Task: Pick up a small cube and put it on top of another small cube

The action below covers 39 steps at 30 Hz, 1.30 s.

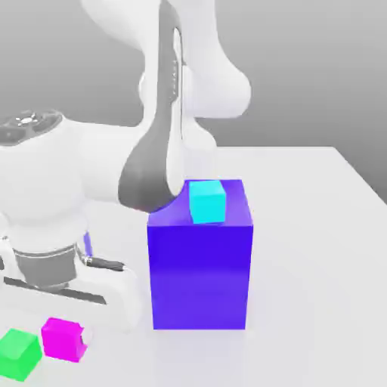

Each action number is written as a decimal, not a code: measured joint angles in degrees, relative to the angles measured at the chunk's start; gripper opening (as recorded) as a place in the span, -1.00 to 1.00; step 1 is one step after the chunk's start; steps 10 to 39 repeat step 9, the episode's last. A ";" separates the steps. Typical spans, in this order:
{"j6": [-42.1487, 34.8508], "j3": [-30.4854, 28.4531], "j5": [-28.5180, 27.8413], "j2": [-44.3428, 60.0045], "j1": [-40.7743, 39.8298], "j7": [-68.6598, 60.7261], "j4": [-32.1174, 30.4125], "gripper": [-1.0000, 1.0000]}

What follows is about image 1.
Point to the small green cube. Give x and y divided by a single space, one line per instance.
18 353

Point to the small magenta cube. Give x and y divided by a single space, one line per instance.
60 340

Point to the large blue box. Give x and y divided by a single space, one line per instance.
199 272

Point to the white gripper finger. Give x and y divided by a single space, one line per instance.
87 336

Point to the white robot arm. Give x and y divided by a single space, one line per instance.
45 169

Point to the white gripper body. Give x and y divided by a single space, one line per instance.
121 296

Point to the small cyan cube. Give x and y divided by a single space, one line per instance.
207 202

